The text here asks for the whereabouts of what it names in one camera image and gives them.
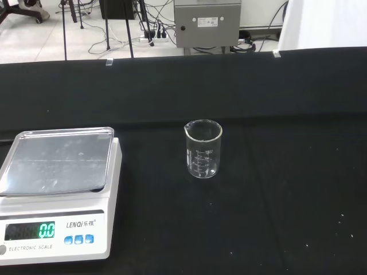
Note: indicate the black tripod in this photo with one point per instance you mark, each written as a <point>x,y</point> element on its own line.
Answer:
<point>64,34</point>
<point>129,34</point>

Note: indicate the white power strip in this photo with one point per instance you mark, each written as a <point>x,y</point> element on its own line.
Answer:
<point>160,39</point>

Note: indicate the grey metal control cabinet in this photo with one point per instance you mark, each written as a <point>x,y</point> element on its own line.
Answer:
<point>206,34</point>

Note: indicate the white electronic balance, steel pan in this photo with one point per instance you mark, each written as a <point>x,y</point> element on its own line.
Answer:
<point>57,166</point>

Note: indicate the black box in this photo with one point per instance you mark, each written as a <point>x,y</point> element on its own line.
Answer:
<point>117,8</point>

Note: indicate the person's foot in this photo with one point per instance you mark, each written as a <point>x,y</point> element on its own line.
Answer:
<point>40,11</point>

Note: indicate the pale board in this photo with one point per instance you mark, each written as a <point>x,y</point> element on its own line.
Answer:
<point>324,23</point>

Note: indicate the black office chair base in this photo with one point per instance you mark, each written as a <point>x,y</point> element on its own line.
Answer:
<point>17,11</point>

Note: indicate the black bench cloth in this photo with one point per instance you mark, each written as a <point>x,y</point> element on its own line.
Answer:
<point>258,143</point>

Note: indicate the clear cloth clamp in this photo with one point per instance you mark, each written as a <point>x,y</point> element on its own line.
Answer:
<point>109,62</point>
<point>276,53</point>

